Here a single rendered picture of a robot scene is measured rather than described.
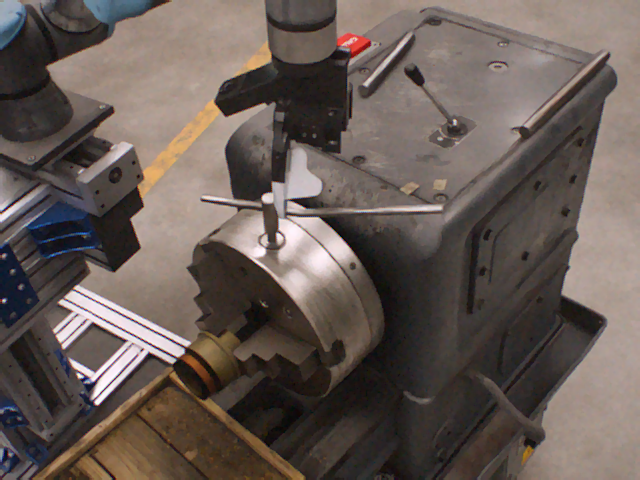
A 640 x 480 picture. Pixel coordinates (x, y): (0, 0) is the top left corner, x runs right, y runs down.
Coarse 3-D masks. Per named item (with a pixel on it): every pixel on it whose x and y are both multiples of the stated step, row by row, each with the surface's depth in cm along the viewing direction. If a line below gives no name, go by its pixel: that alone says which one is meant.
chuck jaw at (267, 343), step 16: (256, 336) 109; (272, 336) 108; (288, 336) 107; (240, 352) 107; (256, 352) 106; (272, 352) 105; (288, 352) 105; (304, 352) 104; (320, 352) 105; (336, 352) 106; (256, 368) 108; (272, 368) 106; (288, 368) 106; (304, 368) 104
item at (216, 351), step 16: (208, 336) 107; (224, 336) 108; (192, 352) 107; (208, 352) 105; (224, 352) 106; (176, 368) 107; (192, 368) 104; (208, 368) 105; (224, 368) 106; (240, 368) 107; (192, 384) 109; (208, 384) 105; (224, 384) 107
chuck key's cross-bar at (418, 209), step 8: (208, 200) 100; (216, 200) 100; (224, 200) 100; (232, 200) 100; (240, 200) 100; (248, 200) 100; (248, 208) 100; (256, 208) 99; (288, 208) 99; (296, 208) 99; (328, 208) 97; (336, 208) 97; (344, 208) 96; (352, 208) 96; (360, 208) 96; (368, 208) 95; (376, 208) 95; (384, 208) 94; (392, 208) 94; (400, 208) 94; (408, 208) 93; (416, 208) 93; (424, 208) 93; (432, 208) 92; (440, 208) 92; (296, 216) 99; (304, 216) 98; (312, 216) 98; (320, 216) 98; (328, 216) 97
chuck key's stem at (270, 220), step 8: (264, 200) 98; (272, 200) 98; (264, 208) 98; (272, 208) 98; (264, 216) 100; (272, 216) 99; (264, 224) 101; (272, 224) 100; (272, 232) 102; (272, 240) 104
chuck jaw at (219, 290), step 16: (208, 240) 113; (208, 256) 109; (192, 272) 110; (208, 272) 109; (224, 272) 110; (208, 288) 109; (224, 288) 110; (240, 288) 112; (208, 304) 108; (224, 304) 109; (240, 304) 111; (208, 320) 108; (224, 320) 109
